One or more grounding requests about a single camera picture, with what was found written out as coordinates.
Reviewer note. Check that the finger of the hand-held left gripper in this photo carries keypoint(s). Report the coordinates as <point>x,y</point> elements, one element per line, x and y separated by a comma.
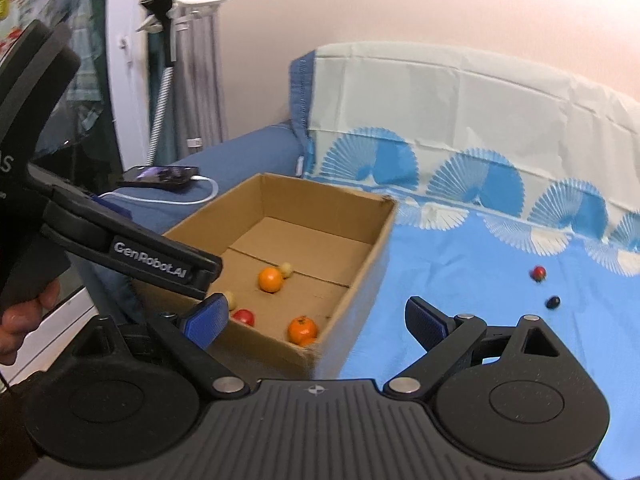
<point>70,187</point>
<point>150,260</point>

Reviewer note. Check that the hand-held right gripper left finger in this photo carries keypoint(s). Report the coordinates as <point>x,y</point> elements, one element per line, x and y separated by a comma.
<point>207,317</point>

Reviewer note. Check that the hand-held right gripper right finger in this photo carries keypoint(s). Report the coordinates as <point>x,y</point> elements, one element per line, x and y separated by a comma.
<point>425,322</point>

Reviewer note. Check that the small yellow plum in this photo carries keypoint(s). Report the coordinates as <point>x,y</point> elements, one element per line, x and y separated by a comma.
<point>285,270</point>
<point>231,301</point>

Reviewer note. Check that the red cherry tomato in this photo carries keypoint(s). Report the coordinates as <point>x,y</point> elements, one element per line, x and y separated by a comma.
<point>244,317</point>
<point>538,273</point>

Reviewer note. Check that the large orange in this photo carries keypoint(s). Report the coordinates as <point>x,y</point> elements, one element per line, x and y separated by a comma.
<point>302,329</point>

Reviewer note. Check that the brown cardboard box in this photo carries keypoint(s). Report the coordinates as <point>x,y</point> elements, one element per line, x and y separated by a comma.
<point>300,255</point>

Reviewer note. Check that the person's left hand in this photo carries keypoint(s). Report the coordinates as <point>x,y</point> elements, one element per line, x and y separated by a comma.
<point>17,325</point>

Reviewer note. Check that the blue fan-print bed sheet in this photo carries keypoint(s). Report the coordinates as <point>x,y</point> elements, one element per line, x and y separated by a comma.
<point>475,270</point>

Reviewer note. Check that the black smartphone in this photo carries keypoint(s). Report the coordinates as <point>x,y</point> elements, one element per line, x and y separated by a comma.
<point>160,176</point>

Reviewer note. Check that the plaid cloth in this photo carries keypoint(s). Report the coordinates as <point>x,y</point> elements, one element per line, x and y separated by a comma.
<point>90,85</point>

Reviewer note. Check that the dark purple plum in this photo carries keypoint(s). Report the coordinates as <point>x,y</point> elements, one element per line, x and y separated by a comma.
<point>552,302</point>

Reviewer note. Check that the grey curtain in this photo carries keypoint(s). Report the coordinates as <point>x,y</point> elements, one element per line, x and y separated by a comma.
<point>200,85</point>

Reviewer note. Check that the gooseneck phone holder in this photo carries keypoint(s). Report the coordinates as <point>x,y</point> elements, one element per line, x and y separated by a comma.
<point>157,5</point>

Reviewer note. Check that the white door frame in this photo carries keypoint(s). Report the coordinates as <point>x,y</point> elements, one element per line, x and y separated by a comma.
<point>125,85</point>

